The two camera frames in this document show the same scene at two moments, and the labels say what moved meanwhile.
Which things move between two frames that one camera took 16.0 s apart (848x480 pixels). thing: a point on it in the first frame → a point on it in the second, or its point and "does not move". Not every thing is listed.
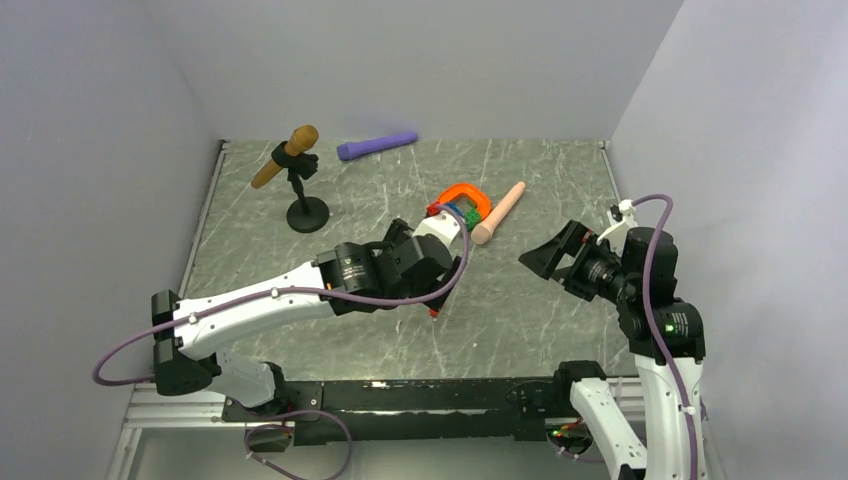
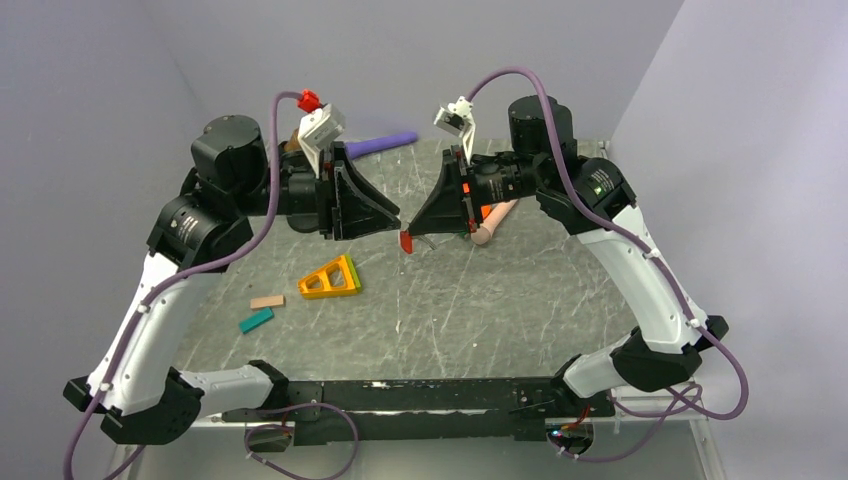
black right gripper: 545,258 → 444,208
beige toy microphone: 481,233 does not move
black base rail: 414,410 does not move
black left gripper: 399,234 → 360,206
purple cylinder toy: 348,150 does not move
